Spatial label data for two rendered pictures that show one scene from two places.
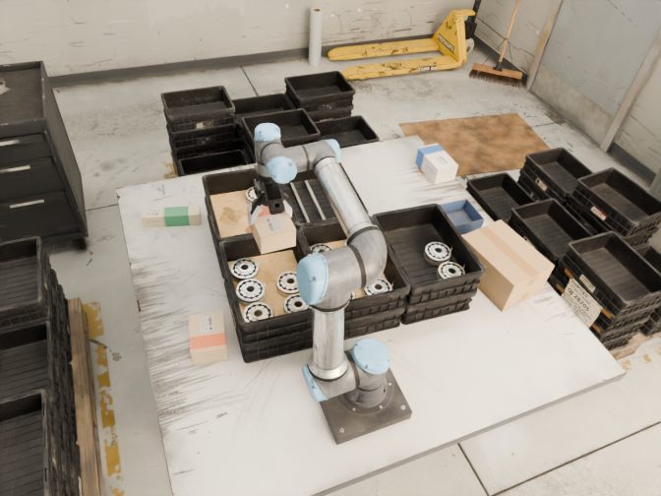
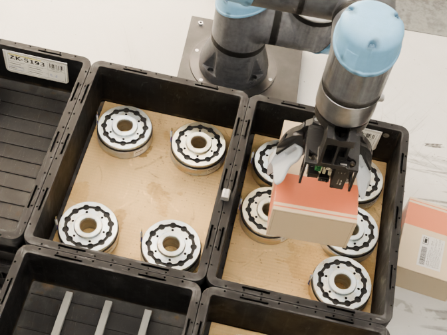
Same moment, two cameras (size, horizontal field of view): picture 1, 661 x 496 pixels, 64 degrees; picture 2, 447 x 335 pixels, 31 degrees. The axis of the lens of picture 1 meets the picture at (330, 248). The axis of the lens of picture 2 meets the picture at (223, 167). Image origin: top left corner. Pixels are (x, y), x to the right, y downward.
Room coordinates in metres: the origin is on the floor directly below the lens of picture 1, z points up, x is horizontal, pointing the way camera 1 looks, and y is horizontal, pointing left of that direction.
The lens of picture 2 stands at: (1.95, 0.38, 2.08)
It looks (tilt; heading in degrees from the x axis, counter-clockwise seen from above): 56 degrees down; 207
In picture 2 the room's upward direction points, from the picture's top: 9 degrees clockwise
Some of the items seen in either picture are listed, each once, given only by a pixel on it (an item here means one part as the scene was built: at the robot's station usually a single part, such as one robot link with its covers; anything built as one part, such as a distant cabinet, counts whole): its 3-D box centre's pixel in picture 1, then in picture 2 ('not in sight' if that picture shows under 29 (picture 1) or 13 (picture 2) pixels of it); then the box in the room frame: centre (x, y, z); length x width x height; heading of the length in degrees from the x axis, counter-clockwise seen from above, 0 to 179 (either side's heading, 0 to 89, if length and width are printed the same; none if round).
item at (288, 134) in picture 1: (280, 156); not in sight; (2.67, 0.36, 0.37); 0.40 x 0.30 x 0.45; 116
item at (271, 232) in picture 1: (270, 225); (314, 183); (1.29, 0.21, 1.08); 0.16 x 0.12 x 0.07; 26
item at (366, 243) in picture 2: (250, 289); (350, 230); (1.18, 0.27, 0.86); 0.10 x 0.10 x 0.01
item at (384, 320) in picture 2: (271, 275); (314, 203); (1.21, 0.20, 0.92); 0.40 x 0.30 x 0.02; 22
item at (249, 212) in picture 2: (290, 281); (269, 211); (1.24, 0.13, 0.86); 0.10 x 0.10 x 0.01
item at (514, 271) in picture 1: (501, 264); not in sight; (1.51, -0.70, 0.78); 0.30 x 0.22 x 0.16; 35
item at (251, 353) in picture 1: (271, 303); not in sight; (1.21, 0.20, 0.76); 0.40 x 0.30 x 0.12; 22
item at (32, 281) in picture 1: (20, 308); not in sight; (1.36, 1.34, 0.37); 0.40 x 0.30 x 0.45; 26
